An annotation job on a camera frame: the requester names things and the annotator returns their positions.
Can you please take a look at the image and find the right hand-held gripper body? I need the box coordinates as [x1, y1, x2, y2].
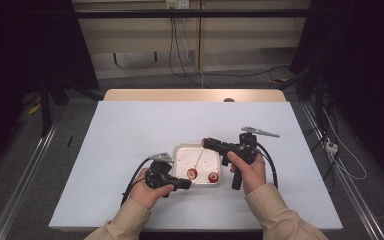
[222, 126, 280, 191]

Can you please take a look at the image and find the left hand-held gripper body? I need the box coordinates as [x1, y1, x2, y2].
[144, 152, 178, 198]

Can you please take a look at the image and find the thin bamboo skewer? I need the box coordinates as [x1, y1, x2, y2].
[192, 148, 205, 172]

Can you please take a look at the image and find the white rectangular tray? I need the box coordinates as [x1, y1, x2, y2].
[172, 143, 222, 186]

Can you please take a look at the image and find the person's right hand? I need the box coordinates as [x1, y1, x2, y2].
[227, 150, 267, 196]

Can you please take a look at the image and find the person's left hand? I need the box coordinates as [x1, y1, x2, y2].
[128, 167, 175, 210]

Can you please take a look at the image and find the light wooden table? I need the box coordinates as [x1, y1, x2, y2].
[103, 88, 287, 103]

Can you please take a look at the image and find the white power strip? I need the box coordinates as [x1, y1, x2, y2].
[325, 140, 339, 156]

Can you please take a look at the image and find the black metal stand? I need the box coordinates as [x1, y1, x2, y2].
[39, 78, 53, 138]

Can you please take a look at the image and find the black curtain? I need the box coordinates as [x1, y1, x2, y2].
[289, 0, 384, 189]
[0, 0, 100, 174]

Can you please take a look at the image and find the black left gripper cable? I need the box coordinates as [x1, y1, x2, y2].
[120, 157, 152, 207]

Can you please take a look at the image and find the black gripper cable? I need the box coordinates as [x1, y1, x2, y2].
[120, 157, 152, 207]
[254, 141, 279, 190]

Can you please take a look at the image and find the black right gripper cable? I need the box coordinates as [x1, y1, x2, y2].
[254, 141, 279, 190]

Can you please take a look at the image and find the black power cable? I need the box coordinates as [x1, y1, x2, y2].
[169, 17, 194, 81]
[172, 17, 211, 89]

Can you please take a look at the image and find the white power cable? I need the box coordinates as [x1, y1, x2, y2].
[181, 18, 205, 88]

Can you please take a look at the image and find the metal floor rail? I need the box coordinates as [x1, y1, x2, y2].
[300, 101, 384, 240]
[0, 121, 60, 240]

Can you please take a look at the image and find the white floor cable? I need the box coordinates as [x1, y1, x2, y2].
[322, 108, 368, 181]

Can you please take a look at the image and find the black horizontal frame bar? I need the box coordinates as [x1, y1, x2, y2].
[74, 8, 312, 20]

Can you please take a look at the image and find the white wall socket strip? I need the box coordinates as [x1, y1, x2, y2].
[165, 0, 190, 10]

